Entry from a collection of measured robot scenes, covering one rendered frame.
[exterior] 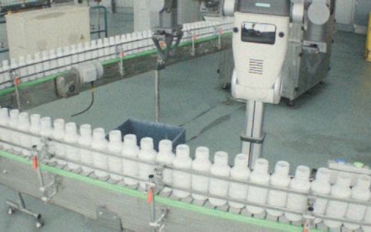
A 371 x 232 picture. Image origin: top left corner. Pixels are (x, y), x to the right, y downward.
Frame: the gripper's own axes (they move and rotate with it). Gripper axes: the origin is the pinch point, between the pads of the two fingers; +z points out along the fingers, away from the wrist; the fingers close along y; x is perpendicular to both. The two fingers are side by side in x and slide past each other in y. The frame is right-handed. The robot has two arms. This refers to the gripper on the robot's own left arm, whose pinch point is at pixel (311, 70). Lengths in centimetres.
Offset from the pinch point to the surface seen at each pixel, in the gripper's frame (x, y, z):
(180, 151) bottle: 33.7, -16.4, 24.8
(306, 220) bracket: -5.5, -25.6, 32.8
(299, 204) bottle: -2.8, -16.9, 34.1
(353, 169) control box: -18.1, -0.8, 28.8
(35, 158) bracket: 83, -26, 34
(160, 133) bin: 68, 42, 50
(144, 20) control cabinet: 326, 517, 57
